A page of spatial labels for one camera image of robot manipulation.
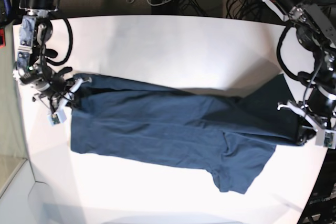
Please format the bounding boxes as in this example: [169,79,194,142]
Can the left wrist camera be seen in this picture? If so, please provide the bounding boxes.
[316,130,335,150]

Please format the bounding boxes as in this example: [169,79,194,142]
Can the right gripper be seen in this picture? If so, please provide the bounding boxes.
[13,15,92,114]

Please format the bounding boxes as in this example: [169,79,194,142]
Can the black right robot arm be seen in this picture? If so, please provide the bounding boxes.
[13,0,86,121]

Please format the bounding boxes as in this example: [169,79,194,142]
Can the dark blue t-shirt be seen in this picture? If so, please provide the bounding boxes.
[70,73,303,194]

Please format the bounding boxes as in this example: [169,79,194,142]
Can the blue handled tool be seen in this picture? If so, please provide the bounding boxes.
[3,0,12,16]

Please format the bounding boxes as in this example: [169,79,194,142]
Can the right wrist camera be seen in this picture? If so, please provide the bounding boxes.
[47,111,67,126]

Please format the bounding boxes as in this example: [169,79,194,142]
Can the red black device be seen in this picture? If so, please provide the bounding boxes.
[0,28,6,48]

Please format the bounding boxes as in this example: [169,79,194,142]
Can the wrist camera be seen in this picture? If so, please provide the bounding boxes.
[316,130,335,150]
[47,111,67,126]

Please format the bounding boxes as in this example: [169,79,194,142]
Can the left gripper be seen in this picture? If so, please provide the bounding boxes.
[277,1,335,131]

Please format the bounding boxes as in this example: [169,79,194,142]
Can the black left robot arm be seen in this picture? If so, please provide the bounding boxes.
[262,0,335,129]

